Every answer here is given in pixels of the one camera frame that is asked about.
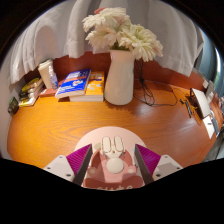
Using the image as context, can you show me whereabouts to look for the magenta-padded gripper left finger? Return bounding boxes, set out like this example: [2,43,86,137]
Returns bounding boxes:
[43,143,94,187]

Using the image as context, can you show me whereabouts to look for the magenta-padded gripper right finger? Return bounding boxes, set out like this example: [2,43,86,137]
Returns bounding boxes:
[133,143,184,185]

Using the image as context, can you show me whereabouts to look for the white computer mouse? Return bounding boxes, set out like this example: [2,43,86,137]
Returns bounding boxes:
[99,135,127,174]

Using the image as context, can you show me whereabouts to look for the pink round mouse pad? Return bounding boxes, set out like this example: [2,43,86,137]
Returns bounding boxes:
[73,125,148,191]

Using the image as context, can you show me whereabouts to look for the white box device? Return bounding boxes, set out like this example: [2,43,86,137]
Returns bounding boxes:
[189,87,213,120]

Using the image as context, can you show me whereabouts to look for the red flat book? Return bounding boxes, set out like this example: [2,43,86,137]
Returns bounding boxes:
[38,87,60,98]

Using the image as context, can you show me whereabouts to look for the thick dark book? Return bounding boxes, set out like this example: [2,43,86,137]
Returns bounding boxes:
[18,87,45,102]

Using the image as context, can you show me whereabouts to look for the thin dark book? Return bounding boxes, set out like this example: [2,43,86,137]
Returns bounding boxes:
[19,83,45,98]

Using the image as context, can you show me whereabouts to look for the blue cover book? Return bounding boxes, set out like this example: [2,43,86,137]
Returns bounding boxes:
[54,68,92,100]

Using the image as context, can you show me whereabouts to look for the clear spray bottle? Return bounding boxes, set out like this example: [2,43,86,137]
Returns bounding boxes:
[47,64,60,90]

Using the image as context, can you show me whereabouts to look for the orange cover book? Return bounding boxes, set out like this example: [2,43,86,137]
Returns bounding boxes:
[68,70,105,103]

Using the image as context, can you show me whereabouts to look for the beige tumbler cup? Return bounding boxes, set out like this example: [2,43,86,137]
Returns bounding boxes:
[37,58,56,90]

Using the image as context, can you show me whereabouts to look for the white ceramic vase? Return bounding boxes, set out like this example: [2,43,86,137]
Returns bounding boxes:
[104,49,136,106]

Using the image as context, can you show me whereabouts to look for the white gerbera flower bouquet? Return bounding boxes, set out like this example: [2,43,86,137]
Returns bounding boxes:
[82,7,164,63]

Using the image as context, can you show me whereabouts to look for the white pleated curtain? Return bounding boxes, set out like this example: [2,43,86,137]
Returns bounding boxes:
[8,0,205,84]

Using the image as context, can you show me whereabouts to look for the black cable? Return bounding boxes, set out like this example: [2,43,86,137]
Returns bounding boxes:
[133,59,192,108]

